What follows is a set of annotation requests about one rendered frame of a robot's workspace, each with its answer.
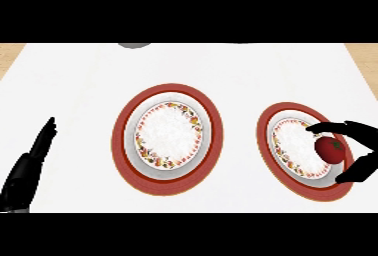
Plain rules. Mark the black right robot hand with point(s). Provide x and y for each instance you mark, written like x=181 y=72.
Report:
x=362 y=133

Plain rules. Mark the red round placemat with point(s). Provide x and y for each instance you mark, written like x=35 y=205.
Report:
x=168 y=186
x=315 y=191

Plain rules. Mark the red tomato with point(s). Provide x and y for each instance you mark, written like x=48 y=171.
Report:
x=330 y=150

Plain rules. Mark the white floral-rimmed plate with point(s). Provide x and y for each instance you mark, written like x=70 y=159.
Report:
x=169 y=135
x=296 y=146

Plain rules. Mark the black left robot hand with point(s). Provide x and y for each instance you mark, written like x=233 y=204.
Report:
x=27 y=166

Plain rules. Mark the grey round object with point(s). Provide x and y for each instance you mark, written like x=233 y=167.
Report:
x=134 y=45

